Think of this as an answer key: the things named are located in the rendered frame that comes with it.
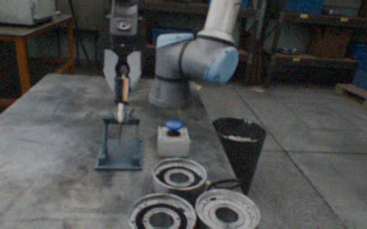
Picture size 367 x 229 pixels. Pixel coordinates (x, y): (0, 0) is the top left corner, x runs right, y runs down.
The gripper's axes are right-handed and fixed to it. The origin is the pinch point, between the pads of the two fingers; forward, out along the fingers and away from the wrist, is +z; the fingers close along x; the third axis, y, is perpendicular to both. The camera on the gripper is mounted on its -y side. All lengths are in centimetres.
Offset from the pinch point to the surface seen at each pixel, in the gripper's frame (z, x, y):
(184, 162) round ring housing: 13.0, -13.3, -8.3
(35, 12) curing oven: 6, 79, 189
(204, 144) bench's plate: 16.3, -20.4, 6.2
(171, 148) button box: 13.9, -11.3, -0.8
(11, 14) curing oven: 9, 96, 188
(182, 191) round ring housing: 12.7, -12.0, -18.2
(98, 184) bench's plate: 16.3, 3.6, -11.3
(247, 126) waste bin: 57, -70, 108
